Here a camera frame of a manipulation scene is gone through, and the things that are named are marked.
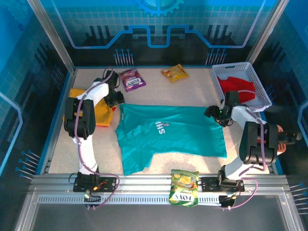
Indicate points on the teal t-shirt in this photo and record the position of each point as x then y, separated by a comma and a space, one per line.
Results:
187, 134

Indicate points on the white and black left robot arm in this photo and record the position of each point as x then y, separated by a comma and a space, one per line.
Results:
84, 134

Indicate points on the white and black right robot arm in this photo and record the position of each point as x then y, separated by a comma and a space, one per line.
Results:
255, 144

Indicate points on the yellow folded t-shirt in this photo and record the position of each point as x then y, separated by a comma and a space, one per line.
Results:
103, 118

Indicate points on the purple Fox's candy bag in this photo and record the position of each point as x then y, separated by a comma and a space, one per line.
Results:
132, 80

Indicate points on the red t-shirt in basket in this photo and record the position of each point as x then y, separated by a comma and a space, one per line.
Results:
231, 83

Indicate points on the white plastic basket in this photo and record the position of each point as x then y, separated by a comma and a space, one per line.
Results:
261, 83

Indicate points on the yellow snack bag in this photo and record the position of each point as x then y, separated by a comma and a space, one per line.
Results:
174, 73

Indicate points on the black tool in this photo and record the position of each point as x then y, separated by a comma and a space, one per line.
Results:
288, 136

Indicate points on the green Fox's candy bag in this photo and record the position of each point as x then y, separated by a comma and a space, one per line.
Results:
184, 187

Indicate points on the small black controller board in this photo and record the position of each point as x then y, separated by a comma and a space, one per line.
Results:
227, 200
92, 199

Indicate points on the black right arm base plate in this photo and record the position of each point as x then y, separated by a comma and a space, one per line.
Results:
209, 184

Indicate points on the aluminium frame post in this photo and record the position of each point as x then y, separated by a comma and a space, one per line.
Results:
265, 31
53, 36

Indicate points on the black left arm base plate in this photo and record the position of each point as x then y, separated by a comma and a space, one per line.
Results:
110, 181

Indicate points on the aluminium rail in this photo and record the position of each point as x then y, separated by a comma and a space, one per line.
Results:
144, 183

